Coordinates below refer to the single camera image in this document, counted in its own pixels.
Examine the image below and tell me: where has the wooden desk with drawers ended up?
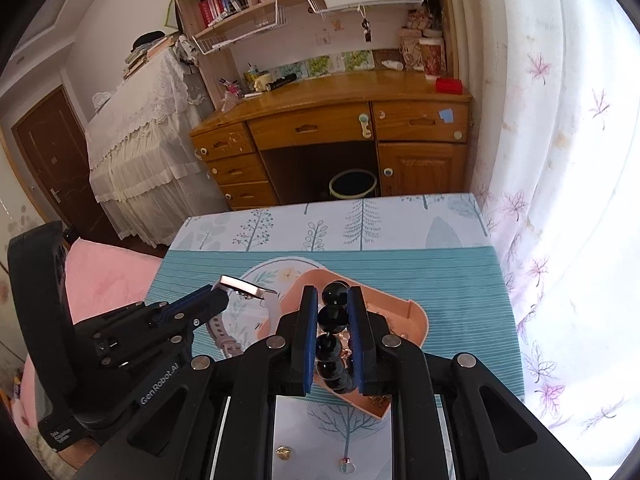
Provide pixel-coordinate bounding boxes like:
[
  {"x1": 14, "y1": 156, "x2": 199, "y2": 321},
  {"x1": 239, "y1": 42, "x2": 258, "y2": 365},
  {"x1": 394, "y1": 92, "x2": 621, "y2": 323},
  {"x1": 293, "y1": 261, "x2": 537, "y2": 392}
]
[{"x1": 191, "y1": 70, "x2": 472, "y2": 210}]

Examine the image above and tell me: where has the tree print tablecloth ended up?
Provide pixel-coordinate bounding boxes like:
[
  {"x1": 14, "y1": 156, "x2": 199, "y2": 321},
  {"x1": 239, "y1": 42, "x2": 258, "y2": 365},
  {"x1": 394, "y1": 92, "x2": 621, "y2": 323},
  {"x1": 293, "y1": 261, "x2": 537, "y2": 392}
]
[{"x1": 148, "y1": 194, "x2": 524, "y2": 479}]

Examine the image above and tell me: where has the white wire basket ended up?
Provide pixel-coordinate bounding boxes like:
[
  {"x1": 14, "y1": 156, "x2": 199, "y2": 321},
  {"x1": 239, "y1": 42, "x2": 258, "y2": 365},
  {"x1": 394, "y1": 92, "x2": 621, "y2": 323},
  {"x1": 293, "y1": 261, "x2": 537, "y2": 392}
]
[{"x1": 192, "y1": 0, "x2": 288, "y2": 55}]

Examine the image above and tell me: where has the small gold pendant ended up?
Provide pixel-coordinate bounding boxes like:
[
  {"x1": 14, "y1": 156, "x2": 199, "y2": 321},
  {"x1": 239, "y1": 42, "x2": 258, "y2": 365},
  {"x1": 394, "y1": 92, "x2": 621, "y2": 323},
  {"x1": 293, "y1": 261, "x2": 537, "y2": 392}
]
[{"x1": 276, "y1": 445, "x2": 293, "y2": 460}]

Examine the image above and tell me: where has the pink strap smartwatch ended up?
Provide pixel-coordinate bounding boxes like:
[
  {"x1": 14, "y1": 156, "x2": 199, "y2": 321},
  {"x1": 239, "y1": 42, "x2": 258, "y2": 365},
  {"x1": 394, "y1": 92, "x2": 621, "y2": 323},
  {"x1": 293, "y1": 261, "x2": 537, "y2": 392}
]
[{"x1": 207, "y1": 275, "x2": 280, "y2": 358}]

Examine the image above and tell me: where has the pink open drawer box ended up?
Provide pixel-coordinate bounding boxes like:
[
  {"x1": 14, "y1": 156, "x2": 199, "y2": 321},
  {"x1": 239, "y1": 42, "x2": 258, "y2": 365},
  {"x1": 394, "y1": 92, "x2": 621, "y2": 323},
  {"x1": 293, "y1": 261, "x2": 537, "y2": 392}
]
[{"x1": 257, "y1": 269, "x2": 430, "y2": 419}]

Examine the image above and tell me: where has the black bead bracelet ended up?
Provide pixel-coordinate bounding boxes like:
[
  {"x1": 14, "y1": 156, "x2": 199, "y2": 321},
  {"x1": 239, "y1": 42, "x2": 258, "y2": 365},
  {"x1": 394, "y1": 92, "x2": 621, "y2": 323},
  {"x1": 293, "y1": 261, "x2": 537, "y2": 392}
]
[{"x1": 313, "y1": 280, "x2": 357, "y2": 395}]

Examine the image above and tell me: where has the pink blanket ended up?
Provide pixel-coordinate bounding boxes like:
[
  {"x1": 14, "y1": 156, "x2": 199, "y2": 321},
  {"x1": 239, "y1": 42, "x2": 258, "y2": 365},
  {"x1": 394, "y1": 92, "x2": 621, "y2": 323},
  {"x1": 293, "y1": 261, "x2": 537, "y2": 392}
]
[{"x1": 8, "y1": 237, "x2": 164, "y2": 441}]

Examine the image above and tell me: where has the brown wooden door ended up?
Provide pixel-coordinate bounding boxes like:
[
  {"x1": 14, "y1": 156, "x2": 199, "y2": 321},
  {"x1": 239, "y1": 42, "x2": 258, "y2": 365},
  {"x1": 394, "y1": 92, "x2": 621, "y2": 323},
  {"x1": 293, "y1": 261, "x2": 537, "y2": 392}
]
[{"x1": 12, "y1": 87, "x2": 117, "y2": 244}]

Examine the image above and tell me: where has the wooden bookshelf with books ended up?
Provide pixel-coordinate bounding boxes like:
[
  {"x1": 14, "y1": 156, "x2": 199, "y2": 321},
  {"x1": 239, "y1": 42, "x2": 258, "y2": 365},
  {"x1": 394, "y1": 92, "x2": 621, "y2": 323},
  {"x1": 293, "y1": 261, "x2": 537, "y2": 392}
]
[{"x1": 176, "y1": 0, "x2": 454, "y2": 108}]

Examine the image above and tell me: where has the red box on desk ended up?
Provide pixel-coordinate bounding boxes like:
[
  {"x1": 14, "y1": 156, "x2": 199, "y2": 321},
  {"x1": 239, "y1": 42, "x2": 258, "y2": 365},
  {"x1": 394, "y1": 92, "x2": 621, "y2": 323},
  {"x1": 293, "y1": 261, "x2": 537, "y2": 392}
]
[{"x1": 435, "y1": 77, "x2": 464, "y2": 96}]

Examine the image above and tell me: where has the white lace covered furniture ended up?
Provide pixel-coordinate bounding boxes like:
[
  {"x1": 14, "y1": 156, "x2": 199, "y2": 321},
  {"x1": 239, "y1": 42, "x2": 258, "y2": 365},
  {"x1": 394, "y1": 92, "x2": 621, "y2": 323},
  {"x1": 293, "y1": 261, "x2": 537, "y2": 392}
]
[{"x1": 86, "y1": 48, "x2": 228, "y2": 247}]

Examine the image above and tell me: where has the round waste bin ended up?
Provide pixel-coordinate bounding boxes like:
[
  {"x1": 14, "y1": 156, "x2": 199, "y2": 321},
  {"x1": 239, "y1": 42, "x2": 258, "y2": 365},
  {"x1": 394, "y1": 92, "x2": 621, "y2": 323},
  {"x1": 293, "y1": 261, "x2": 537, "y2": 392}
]
[{"x1": 329, "y1": 169, "x2": 378, "y2": 200}]

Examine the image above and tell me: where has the white floral curtain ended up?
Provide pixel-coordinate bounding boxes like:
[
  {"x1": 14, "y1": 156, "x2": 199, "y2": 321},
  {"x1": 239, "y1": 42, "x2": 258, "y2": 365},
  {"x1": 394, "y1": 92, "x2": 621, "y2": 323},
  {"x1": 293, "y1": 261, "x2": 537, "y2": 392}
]
[{"x1": 454, "y1": 0, "x2": 639, "y2": 479}]

